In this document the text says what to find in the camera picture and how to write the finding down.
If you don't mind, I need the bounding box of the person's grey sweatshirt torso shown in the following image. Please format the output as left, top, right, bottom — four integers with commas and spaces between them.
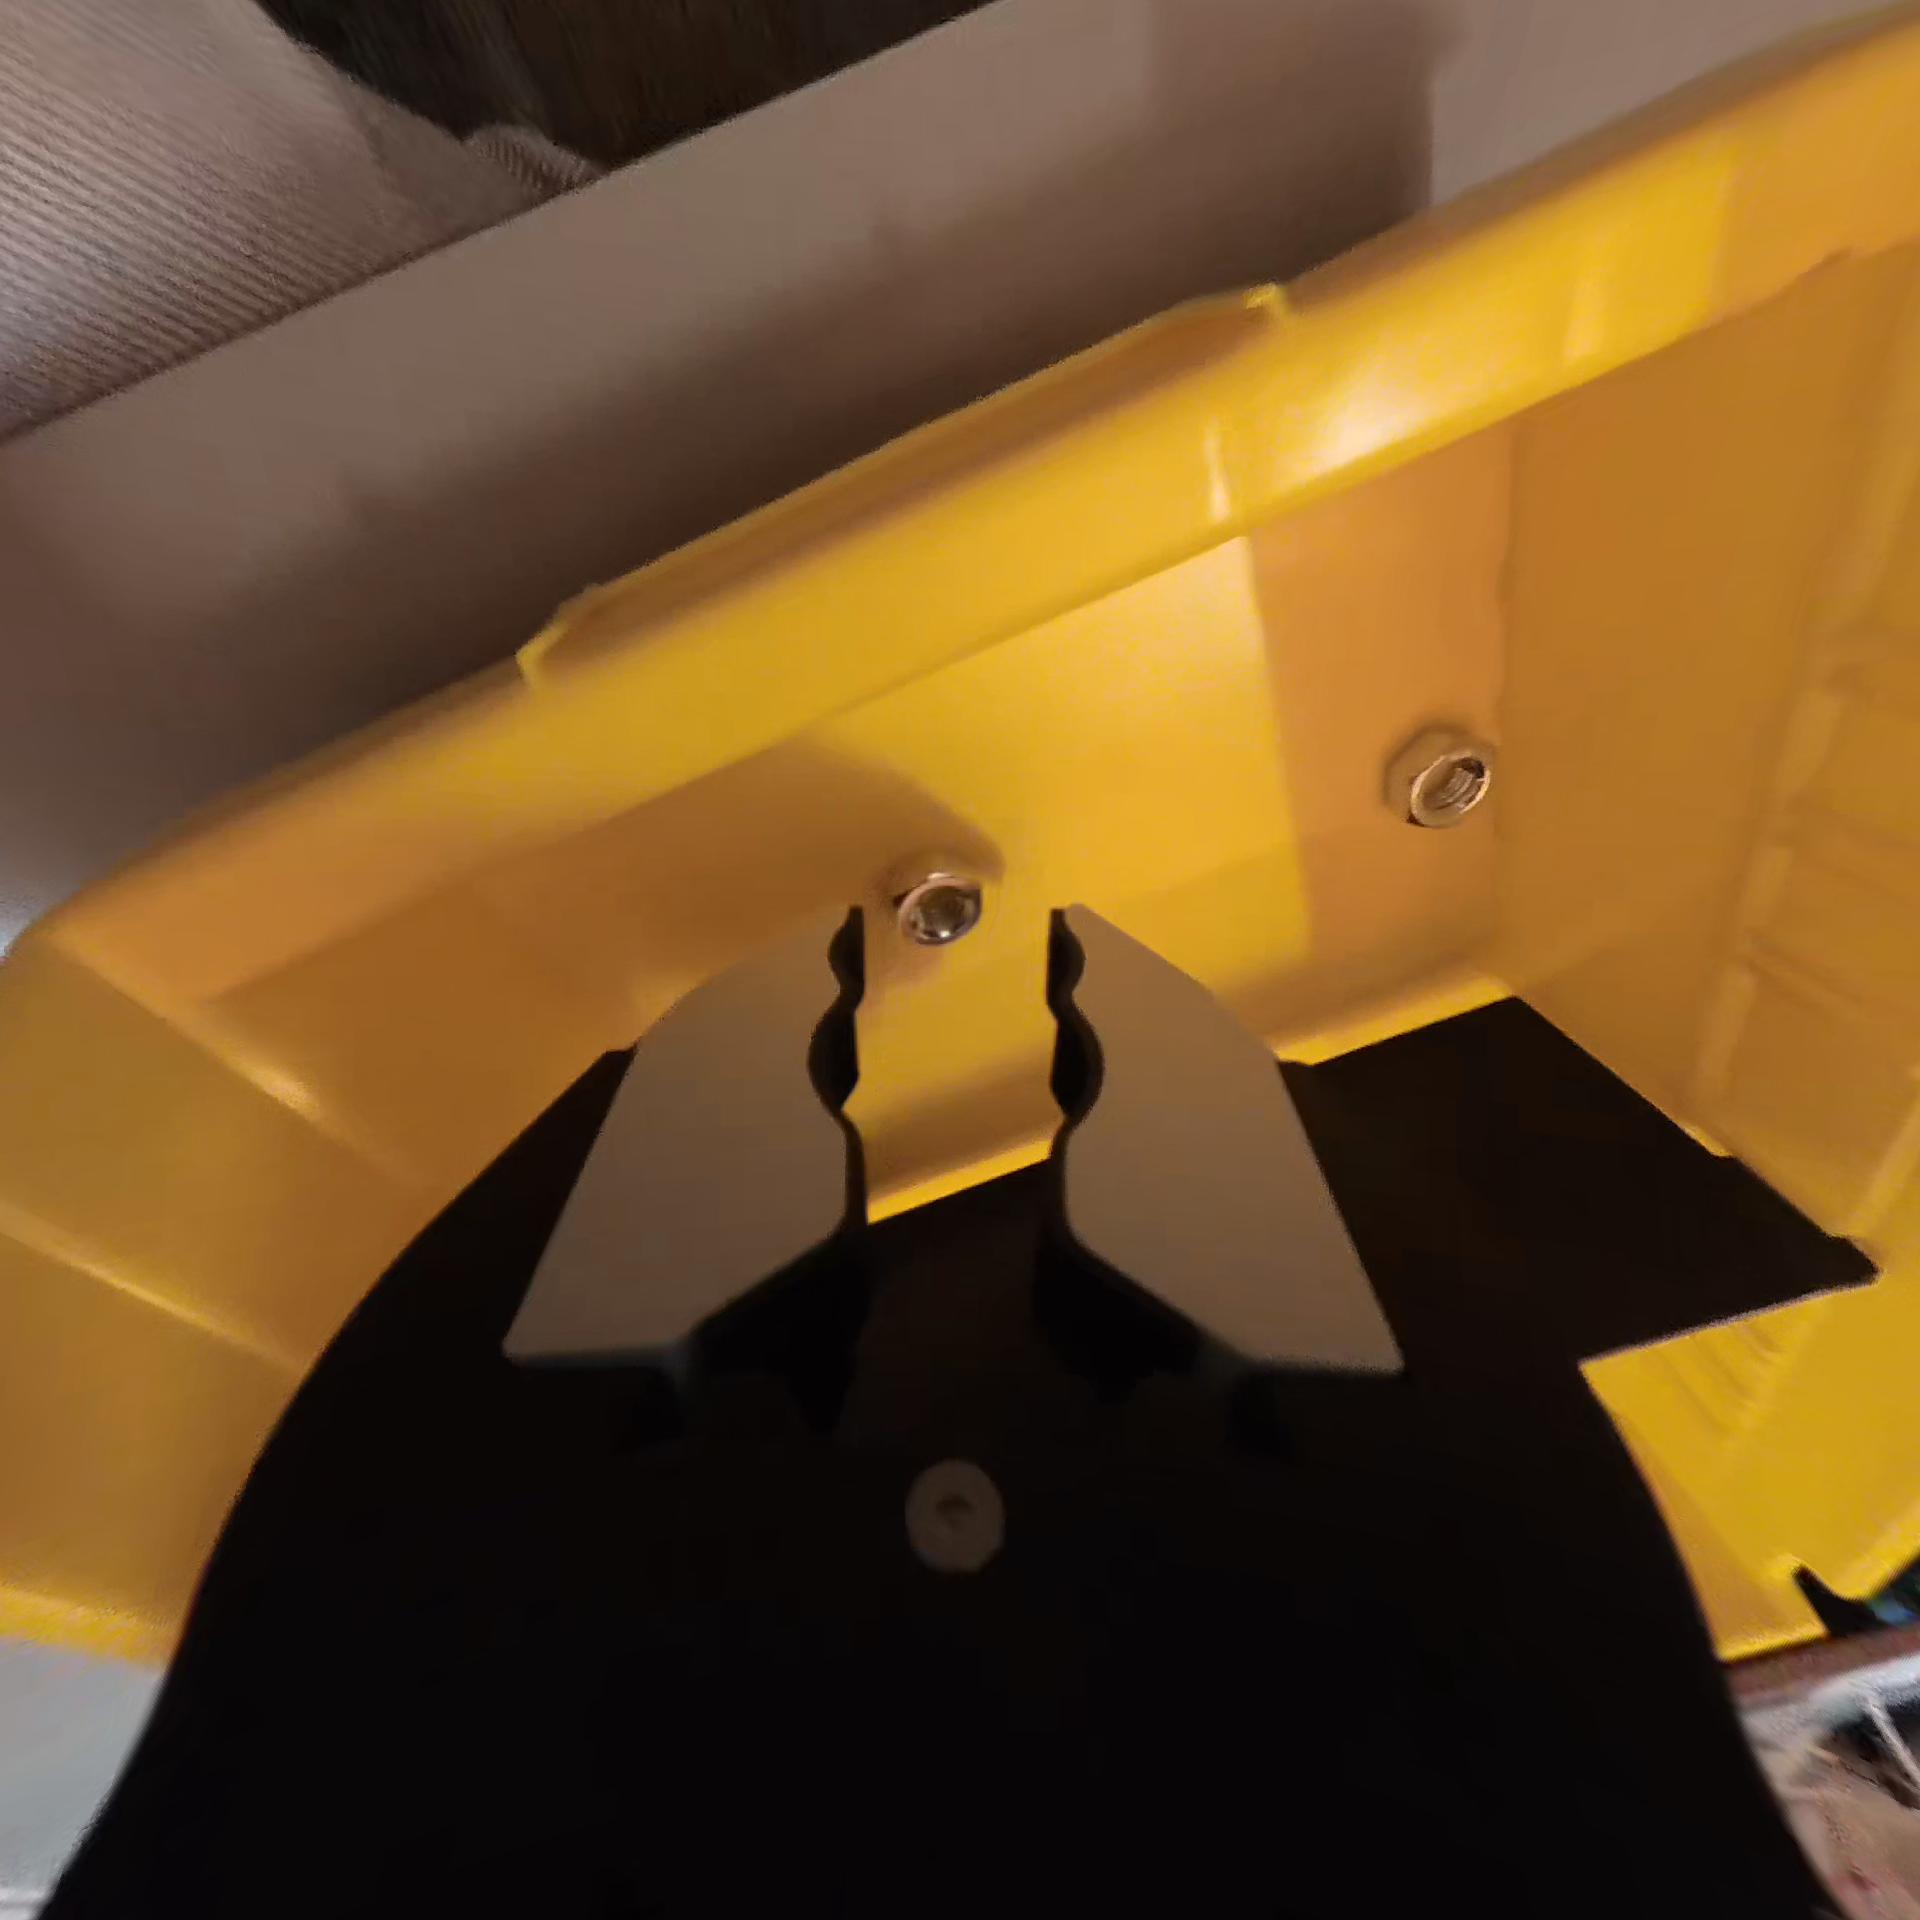
0, 0, 602, 440

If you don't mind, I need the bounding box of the grey desk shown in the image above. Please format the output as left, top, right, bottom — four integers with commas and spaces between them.
0, 0, 1920, 1920

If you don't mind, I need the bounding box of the silver hex nut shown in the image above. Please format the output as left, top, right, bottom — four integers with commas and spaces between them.
1383, 726, 1498, 830
891, 852, 987, 950

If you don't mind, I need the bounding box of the divided yellow plastic bin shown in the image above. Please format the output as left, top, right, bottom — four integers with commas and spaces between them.
0, 0, 1920, 1665

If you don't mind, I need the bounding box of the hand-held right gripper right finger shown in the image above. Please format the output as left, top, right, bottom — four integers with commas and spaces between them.
1036, 902, 1409, 1375

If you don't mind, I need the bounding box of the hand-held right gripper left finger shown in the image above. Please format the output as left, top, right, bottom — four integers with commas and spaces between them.
503, 902, 876, 1366

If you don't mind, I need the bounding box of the black bin divider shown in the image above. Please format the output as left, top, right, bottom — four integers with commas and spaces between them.
1276, 996, 1881, 1369

